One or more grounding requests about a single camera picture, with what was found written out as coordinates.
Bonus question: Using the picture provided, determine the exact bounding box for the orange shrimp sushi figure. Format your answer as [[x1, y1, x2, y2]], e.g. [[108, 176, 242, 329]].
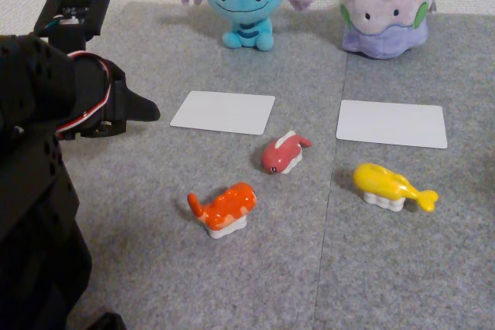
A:
[[186, 182, 258, 240]]

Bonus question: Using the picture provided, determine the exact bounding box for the yellow egg sushi figure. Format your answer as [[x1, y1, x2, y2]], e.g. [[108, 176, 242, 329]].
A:
[[352, 162, 439, 213]]

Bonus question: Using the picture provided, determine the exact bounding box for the red tuna sushi figure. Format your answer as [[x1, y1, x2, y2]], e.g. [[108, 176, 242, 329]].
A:
[[260, 130, 313, 175]]

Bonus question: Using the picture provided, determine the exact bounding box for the purple Goomy plush toy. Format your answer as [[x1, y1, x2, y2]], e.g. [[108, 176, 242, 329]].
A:
[[334, 0, 438, 60]]

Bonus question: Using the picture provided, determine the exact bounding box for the white rectangular card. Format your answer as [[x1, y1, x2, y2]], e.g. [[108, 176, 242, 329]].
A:
[[169, 90, 276, 136], [335, 99, 449, 149]]

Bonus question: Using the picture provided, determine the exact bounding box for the red white black servo wire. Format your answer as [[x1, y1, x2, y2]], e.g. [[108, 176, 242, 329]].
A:
[[55, 50, 117, 140]]

